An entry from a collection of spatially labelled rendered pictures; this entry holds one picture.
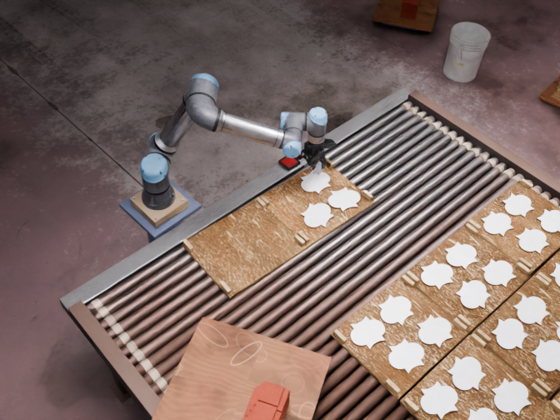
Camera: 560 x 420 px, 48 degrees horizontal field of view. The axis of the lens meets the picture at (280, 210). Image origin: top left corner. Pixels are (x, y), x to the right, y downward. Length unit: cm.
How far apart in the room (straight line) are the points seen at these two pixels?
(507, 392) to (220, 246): 126
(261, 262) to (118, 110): 247
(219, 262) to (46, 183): 202
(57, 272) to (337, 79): 254
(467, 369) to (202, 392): 97
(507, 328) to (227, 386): 111
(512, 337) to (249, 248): 111
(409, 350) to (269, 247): 72
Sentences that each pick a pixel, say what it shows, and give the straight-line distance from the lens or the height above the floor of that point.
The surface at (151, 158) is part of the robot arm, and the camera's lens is 279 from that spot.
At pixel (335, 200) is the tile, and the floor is 95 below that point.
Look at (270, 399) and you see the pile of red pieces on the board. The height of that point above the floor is 118.
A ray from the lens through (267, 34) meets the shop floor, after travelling 551.
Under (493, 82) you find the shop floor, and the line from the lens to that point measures 534.
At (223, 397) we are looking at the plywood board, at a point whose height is 104.
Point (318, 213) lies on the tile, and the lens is 283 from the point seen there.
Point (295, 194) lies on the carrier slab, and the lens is 291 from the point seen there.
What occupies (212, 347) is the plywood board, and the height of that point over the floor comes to 104.
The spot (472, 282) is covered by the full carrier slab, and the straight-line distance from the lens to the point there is 274.
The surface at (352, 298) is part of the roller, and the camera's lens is 261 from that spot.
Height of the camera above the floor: 310
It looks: 50 degrees down
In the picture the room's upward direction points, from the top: 2 degrees clockwise
